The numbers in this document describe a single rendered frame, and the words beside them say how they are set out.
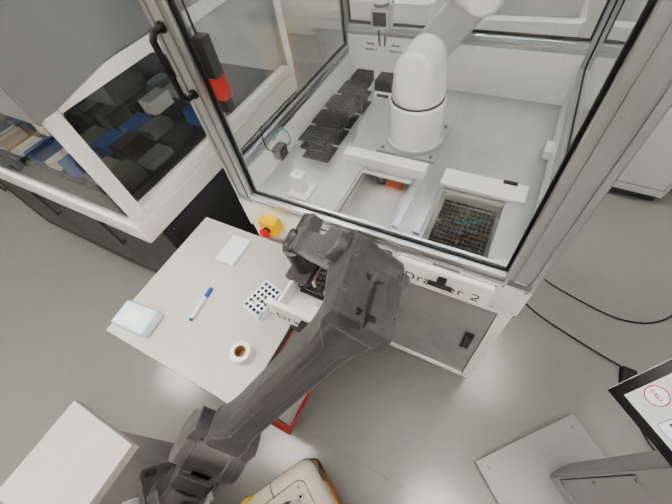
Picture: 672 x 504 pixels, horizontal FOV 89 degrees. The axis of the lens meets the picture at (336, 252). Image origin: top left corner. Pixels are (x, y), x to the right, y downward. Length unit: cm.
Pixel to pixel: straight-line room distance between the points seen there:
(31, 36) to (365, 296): 113
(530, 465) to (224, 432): 153
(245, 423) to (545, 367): 174
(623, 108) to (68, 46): 130
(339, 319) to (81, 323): 248
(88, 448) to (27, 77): 105
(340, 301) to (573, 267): 215
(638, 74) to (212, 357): 121
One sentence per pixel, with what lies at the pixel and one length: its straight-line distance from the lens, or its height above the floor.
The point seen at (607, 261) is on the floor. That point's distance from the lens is 253.
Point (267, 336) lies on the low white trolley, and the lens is 120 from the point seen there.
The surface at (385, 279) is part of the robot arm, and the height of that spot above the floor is 149.
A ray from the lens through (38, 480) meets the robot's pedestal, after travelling 145.
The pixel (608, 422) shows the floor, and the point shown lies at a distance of 210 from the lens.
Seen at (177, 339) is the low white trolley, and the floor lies 76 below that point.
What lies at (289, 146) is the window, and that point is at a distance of 99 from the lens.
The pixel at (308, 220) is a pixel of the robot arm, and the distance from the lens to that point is 84.
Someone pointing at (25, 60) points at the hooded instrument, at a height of 149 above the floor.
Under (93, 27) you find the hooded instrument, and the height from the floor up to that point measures 148.
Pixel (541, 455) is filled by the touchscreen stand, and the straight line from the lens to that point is 191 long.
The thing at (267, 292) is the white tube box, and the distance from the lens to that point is 123.
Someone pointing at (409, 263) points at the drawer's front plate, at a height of 92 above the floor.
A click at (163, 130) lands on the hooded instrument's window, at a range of 153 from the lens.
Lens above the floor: 183
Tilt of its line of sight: 54 degrees down
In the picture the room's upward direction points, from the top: 12 degrees counter-clockwise
